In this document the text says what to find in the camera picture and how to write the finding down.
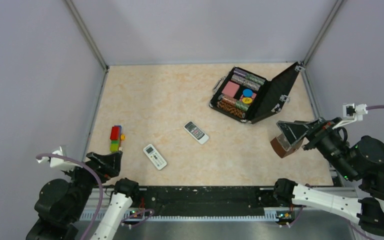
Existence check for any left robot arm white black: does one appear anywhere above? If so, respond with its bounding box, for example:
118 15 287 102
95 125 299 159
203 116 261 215
26 150 141 240

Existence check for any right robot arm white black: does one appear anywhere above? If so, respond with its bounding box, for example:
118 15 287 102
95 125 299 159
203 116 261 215
273 117 384 237

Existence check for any white remote control with screen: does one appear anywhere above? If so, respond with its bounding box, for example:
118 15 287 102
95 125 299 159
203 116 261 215
143 144 168 171

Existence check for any yellow dealer chip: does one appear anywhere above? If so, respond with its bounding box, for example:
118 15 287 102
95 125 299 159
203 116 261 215
241 97 253 105

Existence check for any blue dealer chip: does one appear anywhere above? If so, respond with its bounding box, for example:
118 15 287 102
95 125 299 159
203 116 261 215
242 89 254 98

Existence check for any green chip stack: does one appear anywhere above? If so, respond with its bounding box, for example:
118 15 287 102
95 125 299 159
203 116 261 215
234 100 250 112

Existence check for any black poker chip case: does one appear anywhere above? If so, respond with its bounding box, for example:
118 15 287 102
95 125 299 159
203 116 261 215
208 61 304 124

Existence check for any orange black chip row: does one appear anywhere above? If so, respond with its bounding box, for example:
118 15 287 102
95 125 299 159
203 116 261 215
217 94 246 119

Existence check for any pink card deck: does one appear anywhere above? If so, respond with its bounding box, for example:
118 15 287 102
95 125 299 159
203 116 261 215
221 81 240 98

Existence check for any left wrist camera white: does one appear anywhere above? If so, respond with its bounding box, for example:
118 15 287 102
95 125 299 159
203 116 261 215
36 145 79 172

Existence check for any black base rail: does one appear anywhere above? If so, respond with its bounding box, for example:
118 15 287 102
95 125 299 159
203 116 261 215
105 185 307 220

